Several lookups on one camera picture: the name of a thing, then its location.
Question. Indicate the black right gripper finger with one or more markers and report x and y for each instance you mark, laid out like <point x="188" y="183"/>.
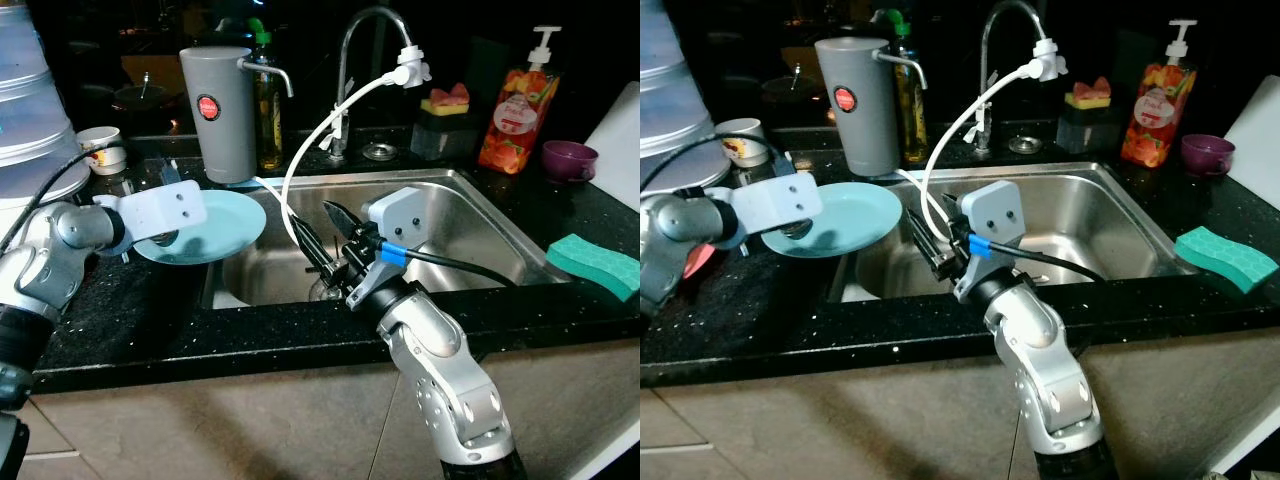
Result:
<point x="340" y="222"/>
<point x="925" y="248"/>
<point x="315" y="252"/>
<point x="951" y="220"/>

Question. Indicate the teal plate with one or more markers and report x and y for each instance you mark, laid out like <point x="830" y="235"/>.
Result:
<point x="225" y="225"/>
<point x="850" y="215"/>

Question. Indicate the pink plate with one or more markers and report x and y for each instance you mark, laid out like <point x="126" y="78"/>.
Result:
<point x="697" y="262"/>

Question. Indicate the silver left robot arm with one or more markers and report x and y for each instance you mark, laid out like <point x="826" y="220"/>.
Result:
<point x="680" y="225"/>
<point x="50" y="250"/>

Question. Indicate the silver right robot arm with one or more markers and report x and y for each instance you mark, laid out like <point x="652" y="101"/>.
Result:
<point x="1040" y="360"/>
<point x="440" y="370"/>

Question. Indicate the round chrome hole cover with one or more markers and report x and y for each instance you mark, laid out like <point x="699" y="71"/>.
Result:
<point x="380" y="152"/>
<point x="1025" y="145"/>

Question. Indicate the white printed mug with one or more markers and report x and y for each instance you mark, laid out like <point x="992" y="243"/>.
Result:
<point x="740" y="150"/>
<point x="100" y="150"/>

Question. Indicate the oil bottle with green cap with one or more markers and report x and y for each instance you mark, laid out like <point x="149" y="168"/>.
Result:
<point x="268" y="120"/>
<point x="910" y="120"/>

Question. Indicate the grey canister with red label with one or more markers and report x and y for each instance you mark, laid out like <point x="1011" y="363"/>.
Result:
<point x="860" y="130"/>
<point x="225" y="140"/>

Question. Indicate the stainless steel sink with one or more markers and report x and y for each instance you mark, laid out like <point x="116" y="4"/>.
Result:
<point x="1100" y="220"/>
<point x="470" y="230"/>

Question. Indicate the black sponge holder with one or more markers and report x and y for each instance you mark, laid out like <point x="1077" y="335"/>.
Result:
<point x="1085" y="130"/>
<point x="440" y="135"/>

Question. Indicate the yellow and red sponge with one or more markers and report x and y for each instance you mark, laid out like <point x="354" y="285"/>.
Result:
<point x="445" y="103"/>
<point x="1088" y="98"/>

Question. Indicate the large translucent ribbed container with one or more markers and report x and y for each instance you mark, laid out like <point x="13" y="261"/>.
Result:
<point x="670" y="90"/>
<point x="30" y="100"/>

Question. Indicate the white cutting board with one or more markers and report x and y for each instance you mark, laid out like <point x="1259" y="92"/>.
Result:
<point x="620" y="150"/>
<point x="1255" y="140"/>

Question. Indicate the orange soap pump bottle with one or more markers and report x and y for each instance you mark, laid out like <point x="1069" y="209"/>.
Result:
<point x="515" y="120"/>
<point x="1155" y="110"/>

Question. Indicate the green sponge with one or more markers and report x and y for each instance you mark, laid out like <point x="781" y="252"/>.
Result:
<point x="600" y="265"/>
<point x="1225" y="258"/>

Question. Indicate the purple cup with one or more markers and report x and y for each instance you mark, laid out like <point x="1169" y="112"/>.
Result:
<point x="1205" y="155"/>
<point x="570" y="160"/>

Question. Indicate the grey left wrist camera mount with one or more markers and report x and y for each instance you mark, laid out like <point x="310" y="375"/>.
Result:
<point x="780" y="198"/>
<point x="165" y="212"/>

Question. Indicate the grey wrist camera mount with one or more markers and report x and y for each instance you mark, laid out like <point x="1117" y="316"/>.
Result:
<point x="400" y="215"/>
<point x="780" y="198"/>
<point x="990" y="215"/>
<point x="165" y="212"/>

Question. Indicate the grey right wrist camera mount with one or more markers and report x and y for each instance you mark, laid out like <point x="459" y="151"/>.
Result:
<point x="400" y="215"/>
<point x="990" y="215"/>

